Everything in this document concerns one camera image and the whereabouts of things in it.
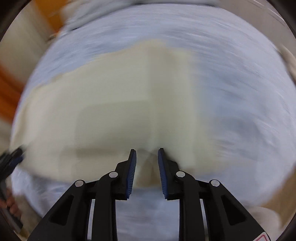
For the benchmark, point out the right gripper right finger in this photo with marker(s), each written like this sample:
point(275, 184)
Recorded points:
point(207, 210)

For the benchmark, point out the person's left hand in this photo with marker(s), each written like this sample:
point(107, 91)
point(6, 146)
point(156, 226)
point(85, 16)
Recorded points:
point(11, 204)

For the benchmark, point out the cream knit sweater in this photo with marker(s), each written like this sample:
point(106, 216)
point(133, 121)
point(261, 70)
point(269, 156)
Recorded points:
point(84, 122)

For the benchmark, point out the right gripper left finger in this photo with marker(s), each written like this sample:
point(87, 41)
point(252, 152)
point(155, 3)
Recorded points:
point(87, 211)

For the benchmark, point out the orange curtain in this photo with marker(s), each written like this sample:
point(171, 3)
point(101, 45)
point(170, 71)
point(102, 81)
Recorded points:
point(10, 94)

